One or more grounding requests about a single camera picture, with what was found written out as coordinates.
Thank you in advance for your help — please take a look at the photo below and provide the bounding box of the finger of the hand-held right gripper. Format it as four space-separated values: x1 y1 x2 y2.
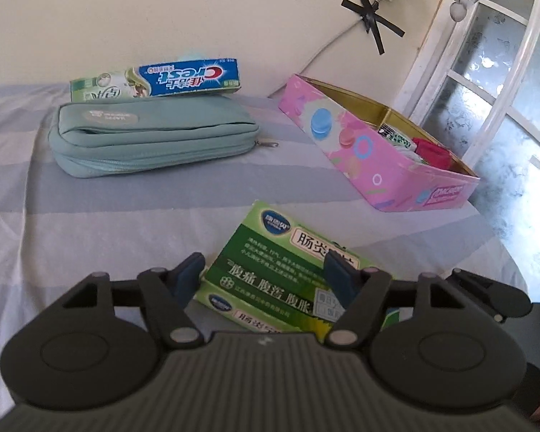
451 269 533 323

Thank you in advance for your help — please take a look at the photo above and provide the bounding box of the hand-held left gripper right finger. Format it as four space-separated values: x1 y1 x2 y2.
324 249 471 348

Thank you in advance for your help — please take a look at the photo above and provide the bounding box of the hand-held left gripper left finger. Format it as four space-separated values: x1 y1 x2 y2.
49 252 206 350

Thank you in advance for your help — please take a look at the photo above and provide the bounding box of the green medicine box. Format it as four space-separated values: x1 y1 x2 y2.
193 200 379 339

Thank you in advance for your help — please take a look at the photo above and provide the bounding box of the pink tin box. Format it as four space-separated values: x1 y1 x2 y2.
278 73 481 212

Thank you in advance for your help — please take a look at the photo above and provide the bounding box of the teal zipper pencil case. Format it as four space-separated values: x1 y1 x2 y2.
48 95 280 179

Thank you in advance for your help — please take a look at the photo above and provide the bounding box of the green white packet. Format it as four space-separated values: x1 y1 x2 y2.
378 123 417 163

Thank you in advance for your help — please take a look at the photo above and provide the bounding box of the magenta foil bag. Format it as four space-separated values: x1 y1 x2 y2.
411 138 455 172

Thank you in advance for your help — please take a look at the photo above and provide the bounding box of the blue toothpaste box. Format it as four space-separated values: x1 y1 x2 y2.
137 58 242 98

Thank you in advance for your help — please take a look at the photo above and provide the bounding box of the green toothpaste box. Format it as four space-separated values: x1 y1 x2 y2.
69 67 156 103

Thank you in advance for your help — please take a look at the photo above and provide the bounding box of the striped bed sheet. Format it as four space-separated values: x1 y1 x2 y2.
0 82 530 415

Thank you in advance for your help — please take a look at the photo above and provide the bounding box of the white frosted window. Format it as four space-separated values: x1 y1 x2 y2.
402 0 540 302

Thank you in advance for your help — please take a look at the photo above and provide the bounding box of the black tape cross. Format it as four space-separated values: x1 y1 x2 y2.
341 0 406 56

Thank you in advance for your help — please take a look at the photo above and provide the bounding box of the white power cable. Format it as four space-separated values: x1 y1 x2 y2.
267 6 378 100

